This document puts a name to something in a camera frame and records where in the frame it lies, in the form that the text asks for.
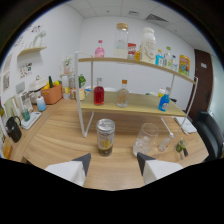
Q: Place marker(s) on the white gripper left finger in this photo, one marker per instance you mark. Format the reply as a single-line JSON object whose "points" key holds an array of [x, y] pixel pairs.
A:
{"points": [[71, 171]]}

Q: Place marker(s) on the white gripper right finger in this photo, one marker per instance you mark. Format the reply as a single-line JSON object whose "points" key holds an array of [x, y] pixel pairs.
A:
{"points": [[156, 169]]}

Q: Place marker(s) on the glass cup of limes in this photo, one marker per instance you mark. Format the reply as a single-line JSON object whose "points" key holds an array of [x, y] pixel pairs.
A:
{"points": [[180, 146]]}

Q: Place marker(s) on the silver black soda water can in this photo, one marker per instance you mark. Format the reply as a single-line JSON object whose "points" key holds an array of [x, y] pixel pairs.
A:
{"points": [[105, 138]]}

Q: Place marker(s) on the white cup red yellow print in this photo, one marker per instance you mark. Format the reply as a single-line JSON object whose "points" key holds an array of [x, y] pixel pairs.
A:
{"points": [[161, 92]]}

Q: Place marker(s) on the clear glass with ice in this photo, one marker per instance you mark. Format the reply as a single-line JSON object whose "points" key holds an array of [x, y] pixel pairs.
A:
{"points": [[145, 141]]}

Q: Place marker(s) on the white notebook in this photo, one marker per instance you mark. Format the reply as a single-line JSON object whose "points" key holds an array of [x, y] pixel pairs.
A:
{"points": [[186, 125]]}

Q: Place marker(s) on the black chair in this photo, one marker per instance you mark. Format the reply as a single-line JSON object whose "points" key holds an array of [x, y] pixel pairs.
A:
{"points": [[210, 133]]}

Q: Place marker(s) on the blue liquid bottle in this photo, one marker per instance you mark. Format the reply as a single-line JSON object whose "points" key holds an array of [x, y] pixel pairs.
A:
{"points": [[164, 102]]}

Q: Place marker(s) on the two-tier wooden shelf rack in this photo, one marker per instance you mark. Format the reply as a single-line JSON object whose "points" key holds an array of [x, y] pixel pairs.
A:
{"points": [[140, 103]]}

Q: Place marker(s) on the black kettle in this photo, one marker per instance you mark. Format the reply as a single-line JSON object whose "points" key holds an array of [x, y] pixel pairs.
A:
{"points": [[14, 130]]}

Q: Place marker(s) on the small white blue bottle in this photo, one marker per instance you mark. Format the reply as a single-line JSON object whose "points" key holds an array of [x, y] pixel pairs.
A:
{"points": [[41, 104]]}

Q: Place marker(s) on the orange basket with fruit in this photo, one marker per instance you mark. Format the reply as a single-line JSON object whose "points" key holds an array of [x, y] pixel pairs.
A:
{"points": [[52, 95]]}

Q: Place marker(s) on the clear bottle orange cap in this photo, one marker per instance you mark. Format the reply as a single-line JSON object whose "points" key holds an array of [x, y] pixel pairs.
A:
{"points": [[122, 96]]}

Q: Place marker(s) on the red liquid bottle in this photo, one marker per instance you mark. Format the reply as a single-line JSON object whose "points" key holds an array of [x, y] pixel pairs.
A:
{"points": [[99, 95]]}

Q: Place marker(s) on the green potted plant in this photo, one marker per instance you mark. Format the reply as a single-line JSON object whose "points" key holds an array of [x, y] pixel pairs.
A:
{"points": [[82, 80]]}

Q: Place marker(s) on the white kitchen appliance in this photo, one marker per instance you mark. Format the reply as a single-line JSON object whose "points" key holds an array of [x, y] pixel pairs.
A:
{"points": [[36, 86]]}

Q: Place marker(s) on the brown door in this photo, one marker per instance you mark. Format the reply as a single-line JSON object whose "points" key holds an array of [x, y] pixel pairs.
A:
{"points": [[200, 83]]}

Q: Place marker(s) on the pink vase with flowers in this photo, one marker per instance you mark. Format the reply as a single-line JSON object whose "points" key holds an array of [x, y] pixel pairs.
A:
{"points": [[67, 66]]}

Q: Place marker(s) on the clear bottle green cap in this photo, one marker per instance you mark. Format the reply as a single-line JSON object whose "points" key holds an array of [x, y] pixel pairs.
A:
{"points": [[167, 58]]}

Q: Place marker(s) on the amber liquid bottle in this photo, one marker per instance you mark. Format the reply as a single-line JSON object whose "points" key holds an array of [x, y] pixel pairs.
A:
{"points": [[137, 56]]}

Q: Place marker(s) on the red white small carton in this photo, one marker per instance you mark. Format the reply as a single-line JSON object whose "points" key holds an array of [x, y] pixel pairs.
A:
{"points": [[131, 51]]}

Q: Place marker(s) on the white milk bottle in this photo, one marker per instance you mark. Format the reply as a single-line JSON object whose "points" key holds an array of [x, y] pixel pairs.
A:
{"points": [[148, 46]]}

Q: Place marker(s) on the pink liquid bottle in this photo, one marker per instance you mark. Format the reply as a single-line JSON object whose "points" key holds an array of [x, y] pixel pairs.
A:
{"points": [[99, 51]]}

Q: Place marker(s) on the glass jar with cork lid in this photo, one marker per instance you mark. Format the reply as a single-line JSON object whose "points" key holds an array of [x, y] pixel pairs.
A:
{"points": [[121, 43]]}

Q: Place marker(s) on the white vase with flowers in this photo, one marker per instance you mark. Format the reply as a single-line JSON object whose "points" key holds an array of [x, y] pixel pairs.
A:
{"points": [[39, 37]]}

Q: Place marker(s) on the ceiling air vent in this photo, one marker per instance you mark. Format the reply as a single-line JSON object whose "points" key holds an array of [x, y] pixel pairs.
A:
{"points": [[156, 18]]}

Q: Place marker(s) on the wooden wall shelf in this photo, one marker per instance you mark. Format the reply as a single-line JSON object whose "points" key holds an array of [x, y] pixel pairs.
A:
{"points": [[31, 50]]}

